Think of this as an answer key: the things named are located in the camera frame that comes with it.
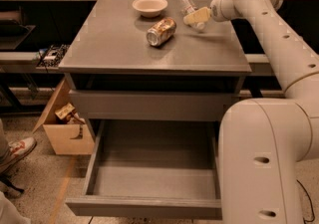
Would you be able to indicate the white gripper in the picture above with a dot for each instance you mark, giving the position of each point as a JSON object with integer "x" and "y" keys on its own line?
{"x": 218, "y": 10}

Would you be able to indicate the clear plastic water bottle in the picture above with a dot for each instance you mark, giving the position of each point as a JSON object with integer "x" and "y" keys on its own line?
{"x": 187, "y": 7}

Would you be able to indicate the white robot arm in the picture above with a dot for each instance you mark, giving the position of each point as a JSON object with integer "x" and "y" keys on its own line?
{"x": 261, "y": 140}

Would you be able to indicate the grey drawer cabinet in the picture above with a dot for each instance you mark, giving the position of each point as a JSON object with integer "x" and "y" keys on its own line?
{"x": 111, "y": 54}

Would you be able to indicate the closed grey top drawer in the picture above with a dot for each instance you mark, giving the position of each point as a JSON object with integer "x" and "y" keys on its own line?
{"x": 151, "y": 106}

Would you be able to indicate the open grey middle drawer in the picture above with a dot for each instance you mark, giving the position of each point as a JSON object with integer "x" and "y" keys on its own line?
{"x": 153, "y": 169}

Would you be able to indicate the crushed soda can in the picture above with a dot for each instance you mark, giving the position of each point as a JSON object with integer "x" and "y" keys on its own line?
{"x": 161, "y": 31}

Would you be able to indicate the white paper bowl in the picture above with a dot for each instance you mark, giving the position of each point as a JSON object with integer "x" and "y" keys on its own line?
{"x": 149, "y": 8}

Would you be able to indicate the black white patterned notebook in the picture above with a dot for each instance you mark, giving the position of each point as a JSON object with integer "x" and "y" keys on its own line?
{"x": 52, "y": 56}

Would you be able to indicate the snack bag in box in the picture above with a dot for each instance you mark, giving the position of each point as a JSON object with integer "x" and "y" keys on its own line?
{"x": 68, "y": 114}

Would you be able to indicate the cardboard box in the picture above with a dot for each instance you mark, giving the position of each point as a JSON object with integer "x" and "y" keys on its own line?
{"x": 65, "y": 138}

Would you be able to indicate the white red sneaker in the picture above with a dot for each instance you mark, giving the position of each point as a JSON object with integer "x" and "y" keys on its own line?
{"x": 12, "y": 152}

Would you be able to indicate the person's grey trouser leg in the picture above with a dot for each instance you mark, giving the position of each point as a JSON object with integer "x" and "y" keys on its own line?
{"x": 8, "y": 212}

